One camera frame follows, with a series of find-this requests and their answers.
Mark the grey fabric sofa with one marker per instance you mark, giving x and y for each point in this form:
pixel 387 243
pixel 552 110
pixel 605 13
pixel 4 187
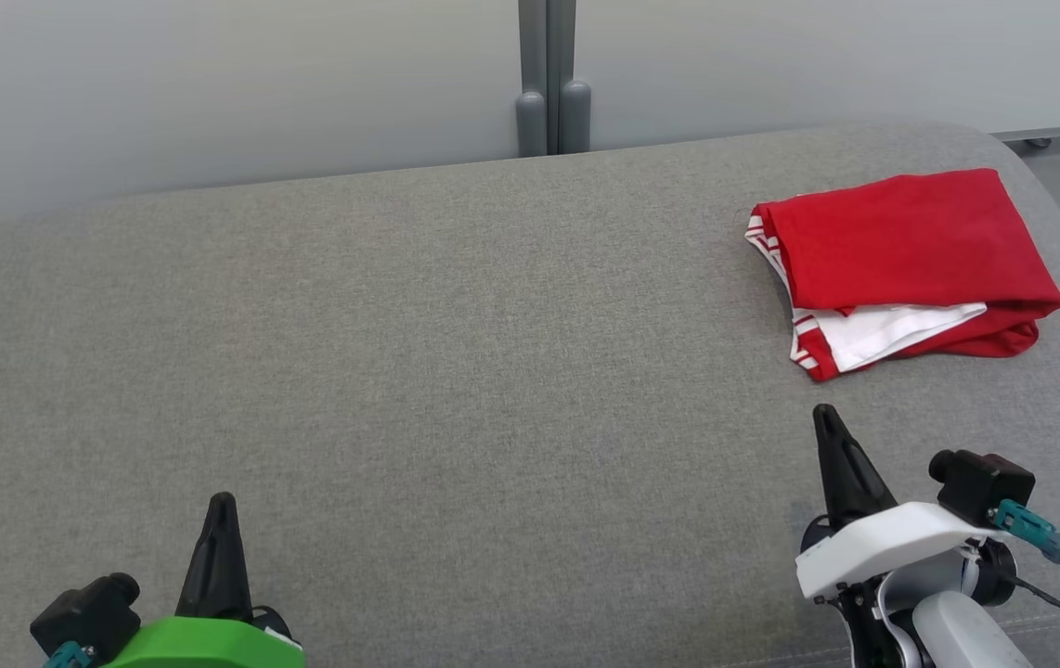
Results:
pixel 446 371

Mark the teal right camera connector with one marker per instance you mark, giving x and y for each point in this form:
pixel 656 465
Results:
pixel 1027 524

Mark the grey partition post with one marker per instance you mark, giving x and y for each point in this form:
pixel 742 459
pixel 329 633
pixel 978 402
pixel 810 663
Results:
pixel 553 56

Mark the teal left camera connector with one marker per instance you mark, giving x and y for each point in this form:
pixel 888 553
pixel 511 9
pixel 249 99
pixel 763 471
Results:
pixel 66 657

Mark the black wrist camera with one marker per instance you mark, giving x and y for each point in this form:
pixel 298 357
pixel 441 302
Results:
pixel 84 617
pixel 985 487

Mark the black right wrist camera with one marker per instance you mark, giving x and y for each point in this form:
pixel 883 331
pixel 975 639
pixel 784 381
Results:
pixel 985 487

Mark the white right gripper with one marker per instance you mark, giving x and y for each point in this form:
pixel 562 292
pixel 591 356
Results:
pixel 883 543

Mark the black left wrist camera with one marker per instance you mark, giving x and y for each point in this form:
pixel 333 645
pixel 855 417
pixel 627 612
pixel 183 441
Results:
pixel 84 617

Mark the red and white basketball jersey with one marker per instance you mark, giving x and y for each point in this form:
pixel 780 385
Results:
pixel 911 241

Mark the teal camera connector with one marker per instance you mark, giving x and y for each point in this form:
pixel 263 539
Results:
pixel 66 657
pixel 1027 524

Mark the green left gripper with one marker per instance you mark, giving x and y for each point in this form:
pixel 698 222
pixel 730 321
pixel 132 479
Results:
pixel 205 645

